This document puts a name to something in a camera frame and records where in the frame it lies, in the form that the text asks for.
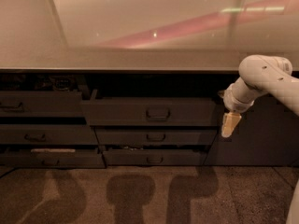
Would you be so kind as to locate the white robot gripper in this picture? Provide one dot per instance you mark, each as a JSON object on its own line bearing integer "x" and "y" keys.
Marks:
{"x": 233, "y": 101}

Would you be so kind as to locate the dark drawer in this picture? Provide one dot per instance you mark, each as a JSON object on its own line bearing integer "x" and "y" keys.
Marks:
{"x": 49, "y": 104}
{"x": 155, "y": 137}
{"x": 14, "y": 134}
{"x": 155, "y": 157}
{"x": 135, "y": 111}
{"x": 67, "y": 159}

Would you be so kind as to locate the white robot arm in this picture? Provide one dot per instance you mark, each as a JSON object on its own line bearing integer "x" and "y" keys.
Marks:
{"x": 262, "y": 195}

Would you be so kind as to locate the items inside left drawer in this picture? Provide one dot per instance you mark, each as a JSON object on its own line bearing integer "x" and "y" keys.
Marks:
{"x": 36, "y": 82}

